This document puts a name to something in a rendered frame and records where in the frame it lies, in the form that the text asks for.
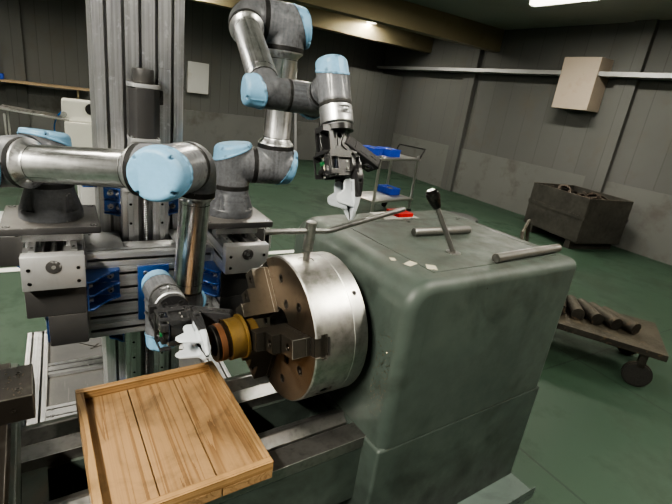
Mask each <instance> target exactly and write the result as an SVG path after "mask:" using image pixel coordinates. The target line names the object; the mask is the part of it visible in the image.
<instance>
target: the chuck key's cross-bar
mask: <svg viewBox="0 0 672 504"><path fill-rule="evenodd" d="M405 210H406V209H405V207H404V206H403V207H399V208H396V209H393V210H389V211H386V212H382V213H379V214H375V215H372V216H368V217H365V218H362V219H358V220H355V221H351V222H348V223H344V224H341V225H337V226H334V227H330V228H316V232H315V234H329V233H334V232H337V231H340V230H344V229H347V228H351V227H354V226H357V225H361V224H364V223H367V222H371V221H374V220H377V219H381V218H384V217H388V216H391V215H394V214H398V213H401V212H404V211H405ZM307 233H308V231H307V229H306V228H295V229H264V234H265V235H291V234H307Z"/></svg>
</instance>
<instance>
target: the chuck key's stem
mask: <svg viewBox="0 0 672 504"><path fill-rule="evenodd" d="M316 226H317V222H316V221H313V220H308V221H306V227H305V228H306V229H307V231H308V233H307V234H304V241H303V248H302V249H303V250H304V254H303V259H302V260H303V261H304V262H310V261H309V259H310V252H311V251H312V250H313V245H314V239H315V232H316Z"/></svg>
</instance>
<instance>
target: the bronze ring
mask: <svg viewBox="0 0 672 504"><path fill-rule="evenodd" d="M256 328H259V326H258V324H257V322H256V321H255V320H254V319H253V318H248V319H244V318H243V317H242V316H241V315H240V314H234V315H233V317H231V318H227V319H223V320H221V321H220V322H219V323H215V324H212V325H209V326H208V327H207V333H208V336H209V341H210V345H211V356H212V358H213V359H214V360H215V361H216V362H219V361H224V360H227V359H229V360H234V359H237V358H241V357H243V358H248V357H249V356H250V355H251V350H252V344H251V329H256Z"/></svg>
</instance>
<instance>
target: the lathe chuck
mask: <svg viewBox="0 0 672 504"><path fill-rule="evenodd" d="M303 254H304V253H299V254H288V255H277V256H271V257H268V258H267V259H266V261H267V265H268V269H269V273H270V277H271V281H272V285H273V289H274V293H275V297H276V301H277V305H278V307H280V308H281V309H282V310H283V311H284V313H281V314H275V315H273V316H272V317H265V318H259V319H254V320H255V321H256V322H257V324H258V326H259V328H262V327H267V326H273V325H279V324H283V323H286V324H287V323H288V324H289V325H290V326H292V327H294V328H296V329H298V330H299V331H301V332H303V333H305V334H307V335H309V336H310V337H312V338H314V339H321V335H324V334H326V337H328V355H326V358H325V359H321V357H317V358H314V357H313V356H306V357H303V358H299V359H294V360H291V359H290V358H289V357H287V356H286V355H284V354H283V353H279V354H276V357H275V361H274V364H273V367H272V370H271V373H270V377H269V382H270V383H271V385H272V386H273V388H274V389H275V390H276V391H277V392H278V393H279V394H280V395H281V396H282V397H284V398H285V399H287V400H289V401H299V400H302V399H306V398H309V397H313V396H316V395H319V394H323V393H326V392H330V391H333V390H335V389H337V388H339V387H340V386H341V385H342V384H343V383H344V381H345V380H346V378H347V376H348V374H349V371H350V369H351V365H352V361H353V356H354V346H355V333H354V322H353V316H352V311H351V306H350V302H349V299H348V296H347V293H346V290H345V288H344V286H343V283H342V281H341V279H340V278H339V276H338V274H337V273H336V271H335V270H334V268H333V267H332V266H331V265H330V263H329V262H328V261H327V260H325V259H324V258H323V257H321V256H320V255H318V254H315V253H310V259H312V260H313V261H314V262H313V263H303V262H300V261H299V260H298V259H299V258H303ZM327 386H331V387H330V388H329V389H328V390H326V391H324V392H321V393H316V392H317V391H319V390H320V389H322V388H324V387H327Z"/></svg>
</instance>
